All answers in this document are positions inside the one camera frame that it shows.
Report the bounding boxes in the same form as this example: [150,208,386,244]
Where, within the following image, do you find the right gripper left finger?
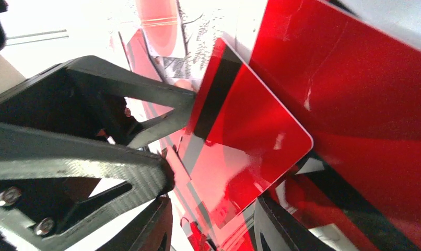
[98,196,173,251]

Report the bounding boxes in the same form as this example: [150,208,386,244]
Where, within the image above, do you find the red card right edge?
[250,1,421,250]

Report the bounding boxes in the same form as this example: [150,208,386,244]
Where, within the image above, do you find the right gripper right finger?
[254,196,333,250]

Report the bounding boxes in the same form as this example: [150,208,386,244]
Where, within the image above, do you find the white red-dot card top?
[135,0,185,58]

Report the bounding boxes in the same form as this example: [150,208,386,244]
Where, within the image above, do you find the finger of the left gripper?
[0,55,196,149]
[0,123,174,250]

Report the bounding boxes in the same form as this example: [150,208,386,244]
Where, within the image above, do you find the red card centre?
[121,28,162,82]

